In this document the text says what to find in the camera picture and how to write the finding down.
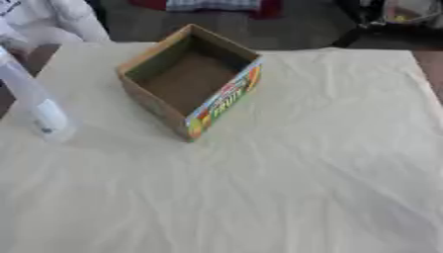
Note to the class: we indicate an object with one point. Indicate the tan cardboard box colourful print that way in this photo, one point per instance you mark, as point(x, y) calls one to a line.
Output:
point(190, 82)

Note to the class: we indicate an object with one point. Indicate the checked cloth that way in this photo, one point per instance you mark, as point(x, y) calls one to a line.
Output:
point(213, 4)

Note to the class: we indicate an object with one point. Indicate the red cloth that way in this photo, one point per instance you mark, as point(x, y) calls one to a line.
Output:
point(268, 10)

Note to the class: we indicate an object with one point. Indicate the black chair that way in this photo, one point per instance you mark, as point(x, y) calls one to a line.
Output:
point(369, 31)

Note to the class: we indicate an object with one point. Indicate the person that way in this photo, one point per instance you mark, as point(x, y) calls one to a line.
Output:
point(52, 19)

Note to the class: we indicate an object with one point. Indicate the clear plastic bag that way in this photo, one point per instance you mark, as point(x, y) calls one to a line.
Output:
point(412, 11)

